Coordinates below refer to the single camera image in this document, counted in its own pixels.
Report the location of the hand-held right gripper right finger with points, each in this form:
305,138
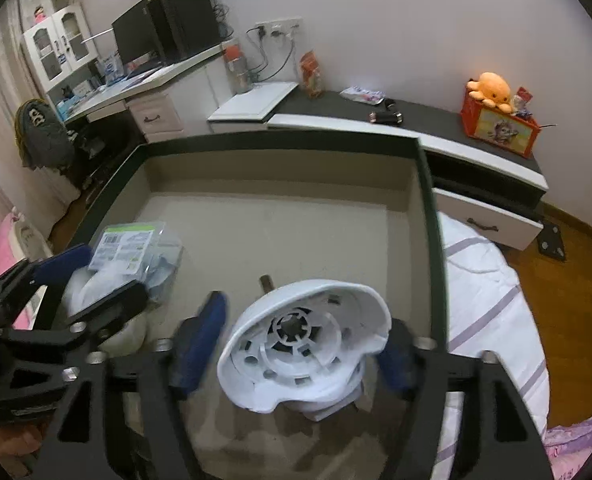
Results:
396,360

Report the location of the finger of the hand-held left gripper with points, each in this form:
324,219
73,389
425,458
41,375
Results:
61,260
111,305

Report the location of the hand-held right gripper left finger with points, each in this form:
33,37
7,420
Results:
201,345

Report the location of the white round soft object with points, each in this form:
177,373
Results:
88,287

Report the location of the white plastic ribbed cover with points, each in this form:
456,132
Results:
276,385

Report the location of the pink box with black rim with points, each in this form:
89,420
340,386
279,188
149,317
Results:
286,235

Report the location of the clear packet with green label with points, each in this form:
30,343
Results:
126,247

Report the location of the round table with striped cloth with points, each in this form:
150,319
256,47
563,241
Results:
486,300

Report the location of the grey backpack on chair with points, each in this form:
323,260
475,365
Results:
41,135

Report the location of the white cabinet drawer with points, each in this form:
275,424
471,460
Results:
476,212

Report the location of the white desk drawer unit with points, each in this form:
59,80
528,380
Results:
156,117

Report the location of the white glass-door cabinet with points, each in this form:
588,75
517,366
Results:
51,67

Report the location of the purple printed blanket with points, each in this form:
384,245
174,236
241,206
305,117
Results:
571,445

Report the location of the white desk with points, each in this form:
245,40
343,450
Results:
176,67

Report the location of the black monitor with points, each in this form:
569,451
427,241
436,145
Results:
136,35

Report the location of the black flashlight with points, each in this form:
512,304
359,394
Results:
386,118

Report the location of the low black and white cabinet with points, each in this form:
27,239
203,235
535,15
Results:
426,120

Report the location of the small pink doll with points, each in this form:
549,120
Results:
39,14

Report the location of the white flat lid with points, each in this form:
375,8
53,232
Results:
253,102

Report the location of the red printed box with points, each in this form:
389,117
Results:
501,130

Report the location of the small black object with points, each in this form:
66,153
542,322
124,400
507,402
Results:
390,104

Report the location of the clear bottle with orange cap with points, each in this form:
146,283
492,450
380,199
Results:
238,72

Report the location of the tissue packet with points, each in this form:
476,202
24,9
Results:
361,94

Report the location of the black computer tower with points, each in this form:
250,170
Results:
186,20

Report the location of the orange octopus plush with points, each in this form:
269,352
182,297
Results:
491,87

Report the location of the orange snack bag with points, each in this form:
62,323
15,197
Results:
312,77

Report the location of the small red and white toy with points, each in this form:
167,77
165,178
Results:
523,99

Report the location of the black metal floor bracket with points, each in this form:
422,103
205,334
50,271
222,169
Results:
553,242

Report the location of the white wall power outlet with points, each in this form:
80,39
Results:
286,25

